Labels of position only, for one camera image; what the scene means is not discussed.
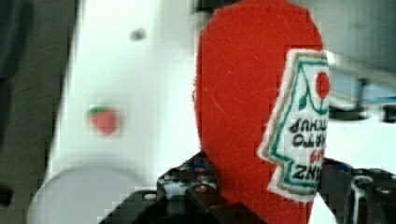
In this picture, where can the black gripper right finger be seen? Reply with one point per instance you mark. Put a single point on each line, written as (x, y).
(358, 195)

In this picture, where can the pale red strawberry toy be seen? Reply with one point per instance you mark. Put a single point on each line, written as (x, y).
(104, 120)

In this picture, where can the grey round plate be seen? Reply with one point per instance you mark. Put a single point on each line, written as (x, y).
(84, 195)

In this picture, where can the red felt ketchup bottle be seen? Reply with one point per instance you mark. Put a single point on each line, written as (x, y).
(262, 106)

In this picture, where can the silver black toaster oven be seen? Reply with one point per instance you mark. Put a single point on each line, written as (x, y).
(360, 89)

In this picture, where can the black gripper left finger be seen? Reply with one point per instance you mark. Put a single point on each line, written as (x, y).
(191, 187)

